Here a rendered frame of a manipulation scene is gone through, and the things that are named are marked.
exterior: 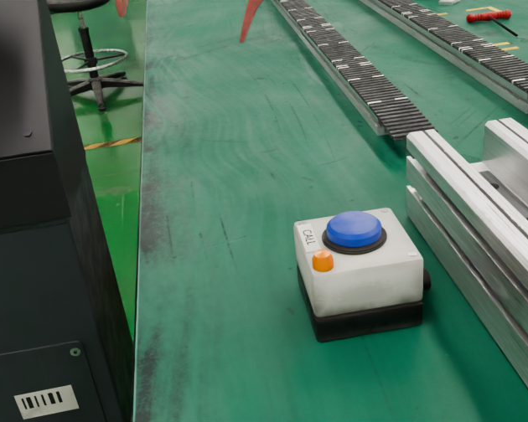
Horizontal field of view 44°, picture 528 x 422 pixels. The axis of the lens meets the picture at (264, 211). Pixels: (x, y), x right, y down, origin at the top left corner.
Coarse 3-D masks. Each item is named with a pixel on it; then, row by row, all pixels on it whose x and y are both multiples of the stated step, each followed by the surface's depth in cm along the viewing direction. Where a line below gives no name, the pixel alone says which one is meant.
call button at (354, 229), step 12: (336, 216) 48; (348, 216) 48; (360, 216) 48; (372, 216) 48; (336, 228) 47; (348, 228) 47; (360, 228) 46; (372, 228) 46; (336, 240) 46; (348, 240) 46; (360, 240) 46; (372, 240) 46
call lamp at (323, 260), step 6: (318, 252) 45; (324, 252) 45; (312, 258) 45; (318, 258) 44; (324, 258) 44; (330, 258) 44; (318, 264) 44; (324, 264) 44; (330, 264) 44; (318, 270) 45; (324, 270) 44
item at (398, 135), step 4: (408, 128) 73; (412, 128) 73; (416, 128) 73; (420, 128) 72; (424, 128) 72; (428, 128) 72; (432, 128) 73; (392, 132) 72; (396, 132) 72; (400, 132) 72; (404, 132) 72; (408, 132) 72; (392, 136) 72; (396, 136) 71; (400, 136) 71; (404, 136) 71; (396, 140) 71; (400, 140) 71
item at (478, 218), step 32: (512, 128) 56; (416, 160) 59; (448, 160) 52; (512, 160) 54; (416, 192) 60; (448, 192) 50; (480, 192) 47; (512, 192) 55; (416, 224) 59; (448, 224) 51; (480, 224) 45; (512, 224) 43; (448, 256) 52; (480, 256) 45; (512, 256) 40; (480, 288) 46; (512, 288) 41; (512, 320) 42; (512, 352) 42
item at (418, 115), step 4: (412, 112) 76; (416, 112) 76; (420, 112) 76; (384, 116) 76; (388, 116) 76; (392, 116) 76; (396, 116) 76; (400, 116) 76; (404, 116) 76; (408, 116) 75; (412, 116) 75; (416, 116) 75; (420, 116) 75; (424, 116) 75; (380, 120) 76; (384, 120) 76; (388, 120) 75; (392, 120) 75; (396, 120) 75; (400, 120) 75; (404, 120) 75; (408, 120) 75
